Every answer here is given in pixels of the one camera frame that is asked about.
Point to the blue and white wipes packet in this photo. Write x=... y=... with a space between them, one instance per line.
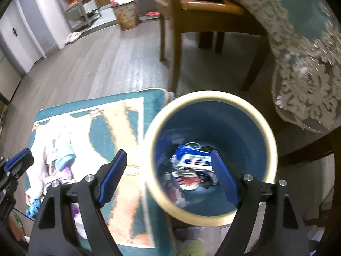
x=193 y=158

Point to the light blue packet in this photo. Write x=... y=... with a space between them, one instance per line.
x=65 y=156

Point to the patterned round bin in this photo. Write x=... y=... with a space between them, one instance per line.
x=127 y=13

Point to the red and white wrapper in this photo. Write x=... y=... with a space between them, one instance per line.
x=187 y=181

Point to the purple wrapper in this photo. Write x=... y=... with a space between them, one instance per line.
x=64 y=172

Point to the blue bin with cream rim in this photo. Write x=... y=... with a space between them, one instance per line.
x=237 y=130

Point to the blue plastic wrapper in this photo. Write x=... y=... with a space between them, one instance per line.
x=33 y=210

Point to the teal patterned cushion table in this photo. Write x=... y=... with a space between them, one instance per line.
x=128 y=128

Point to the white door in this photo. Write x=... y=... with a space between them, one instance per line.
x=16 y=40

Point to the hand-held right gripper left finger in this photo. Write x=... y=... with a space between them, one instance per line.
x=113 y=176

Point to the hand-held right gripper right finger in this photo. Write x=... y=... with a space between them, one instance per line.
x=223 y=176

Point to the wooden chair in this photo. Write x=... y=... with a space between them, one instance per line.
x=213 y=5

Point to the white slippers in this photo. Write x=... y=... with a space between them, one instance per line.
x=73 y=37

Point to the teal lace tablecloth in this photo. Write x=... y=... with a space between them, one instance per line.
x=301 y=45

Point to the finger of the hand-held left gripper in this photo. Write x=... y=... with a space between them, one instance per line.
x=18 y=161

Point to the metal shelf rack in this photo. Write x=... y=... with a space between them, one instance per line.
x=77 y=2

